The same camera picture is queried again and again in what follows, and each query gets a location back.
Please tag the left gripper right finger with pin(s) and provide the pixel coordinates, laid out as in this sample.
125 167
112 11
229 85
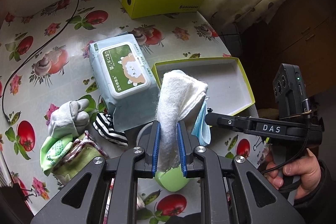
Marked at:
186 145

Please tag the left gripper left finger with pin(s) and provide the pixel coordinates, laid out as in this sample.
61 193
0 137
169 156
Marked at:
152 138

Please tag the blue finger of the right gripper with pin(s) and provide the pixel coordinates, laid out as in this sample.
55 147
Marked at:
213 119

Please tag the blue face mask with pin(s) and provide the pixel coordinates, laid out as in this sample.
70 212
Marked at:
201 129

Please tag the white terry towel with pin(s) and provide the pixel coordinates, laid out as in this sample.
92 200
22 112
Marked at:
180 96

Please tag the black white striped sock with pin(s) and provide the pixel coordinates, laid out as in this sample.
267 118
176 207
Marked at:
103 124

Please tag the person's right hand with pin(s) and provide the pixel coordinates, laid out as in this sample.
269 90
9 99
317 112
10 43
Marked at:
307 167

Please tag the round transparent lid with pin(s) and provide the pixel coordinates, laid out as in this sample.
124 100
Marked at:
143 134

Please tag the shallow yellow-rimmed box tray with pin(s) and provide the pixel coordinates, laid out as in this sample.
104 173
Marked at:
229 90

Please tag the red-trimmed cloth pouch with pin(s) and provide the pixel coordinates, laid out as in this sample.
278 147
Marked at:
83 150

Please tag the baby wipes pack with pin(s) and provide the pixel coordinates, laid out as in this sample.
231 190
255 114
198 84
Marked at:
125 81

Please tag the grey white work glove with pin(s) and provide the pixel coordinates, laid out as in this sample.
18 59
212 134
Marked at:
69 119

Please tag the wooden cabinet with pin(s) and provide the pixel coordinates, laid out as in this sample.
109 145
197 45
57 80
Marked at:
302 33

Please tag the green patterned cloth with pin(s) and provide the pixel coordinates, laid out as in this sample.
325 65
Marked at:
52 151

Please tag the floral plastic tablecloth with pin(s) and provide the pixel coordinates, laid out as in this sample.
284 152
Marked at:
45 63

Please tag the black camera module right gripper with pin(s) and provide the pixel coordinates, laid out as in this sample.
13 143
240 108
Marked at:
290 92

